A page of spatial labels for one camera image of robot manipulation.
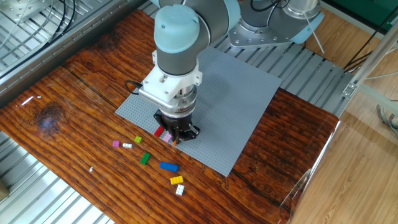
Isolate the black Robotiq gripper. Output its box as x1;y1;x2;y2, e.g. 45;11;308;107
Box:
153;110;201;142

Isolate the long blue Lego brick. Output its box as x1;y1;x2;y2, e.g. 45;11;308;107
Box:
159;161;179;174

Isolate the silver robot mounting plate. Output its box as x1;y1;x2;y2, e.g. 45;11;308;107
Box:
226;18;295;49

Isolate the silver perforated mount plate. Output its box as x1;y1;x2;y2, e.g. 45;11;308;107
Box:
0;0;52;23

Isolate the thin black cable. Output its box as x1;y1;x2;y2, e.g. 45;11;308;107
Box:
43;0;77;46

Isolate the aluminium frame post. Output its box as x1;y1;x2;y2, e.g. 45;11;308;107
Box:
341;21;398;99

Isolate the dark green Lego brick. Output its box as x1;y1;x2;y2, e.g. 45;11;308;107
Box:
139;152;152;166

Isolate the grey Lego baseplate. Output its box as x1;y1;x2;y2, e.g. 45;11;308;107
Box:
114;46;282;177

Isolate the aluminium table edge rail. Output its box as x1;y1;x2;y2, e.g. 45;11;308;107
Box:
0;0;147;108

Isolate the grey cable coil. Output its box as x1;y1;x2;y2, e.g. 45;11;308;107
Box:
376;104;398;139

